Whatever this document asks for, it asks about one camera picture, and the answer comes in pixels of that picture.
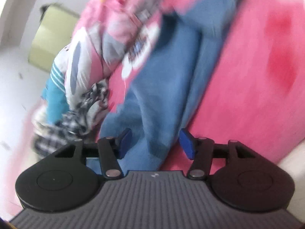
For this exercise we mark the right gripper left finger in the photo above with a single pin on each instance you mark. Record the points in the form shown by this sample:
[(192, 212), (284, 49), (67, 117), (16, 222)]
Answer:
[(112, 149)]

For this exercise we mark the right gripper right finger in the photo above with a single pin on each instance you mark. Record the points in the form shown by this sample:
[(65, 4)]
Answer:
[(200, 151)]

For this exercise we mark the blue denim jeans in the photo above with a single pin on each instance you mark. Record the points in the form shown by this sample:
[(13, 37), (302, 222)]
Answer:
[(164, 95)]

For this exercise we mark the black white checkered shirt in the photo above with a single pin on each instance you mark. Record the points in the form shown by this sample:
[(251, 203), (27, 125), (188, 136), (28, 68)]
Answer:
[(75, 124)]

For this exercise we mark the blue striped pillow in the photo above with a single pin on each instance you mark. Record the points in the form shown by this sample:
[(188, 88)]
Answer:
[(54, 93)]

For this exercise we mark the pink floral bed blanket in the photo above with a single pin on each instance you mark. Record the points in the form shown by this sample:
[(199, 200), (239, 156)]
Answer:
[(256, 91)]

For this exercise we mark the pink grey crumpled quilt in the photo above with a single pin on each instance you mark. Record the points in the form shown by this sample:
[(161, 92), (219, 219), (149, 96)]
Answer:
[(102, 36)]

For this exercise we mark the yellow-green wardrobe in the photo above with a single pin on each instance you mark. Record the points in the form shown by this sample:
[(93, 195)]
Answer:
[(54, 32)]

